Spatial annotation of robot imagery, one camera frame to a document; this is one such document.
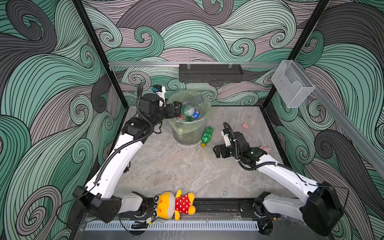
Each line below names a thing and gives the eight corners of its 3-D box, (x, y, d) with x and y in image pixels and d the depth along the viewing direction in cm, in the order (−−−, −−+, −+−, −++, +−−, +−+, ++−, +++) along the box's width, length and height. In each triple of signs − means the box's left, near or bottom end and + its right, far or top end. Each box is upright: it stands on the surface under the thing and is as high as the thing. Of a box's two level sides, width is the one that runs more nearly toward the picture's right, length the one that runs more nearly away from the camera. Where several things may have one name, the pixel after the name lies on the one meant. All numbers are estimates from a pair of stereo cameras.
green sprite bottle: (198, 146, 99) (199, 142, 95) (206, 129, 108) (206, 124, 104) (207, 149, 97) (207, 145, 93) (213, 131, 107) (214, 127, 103)
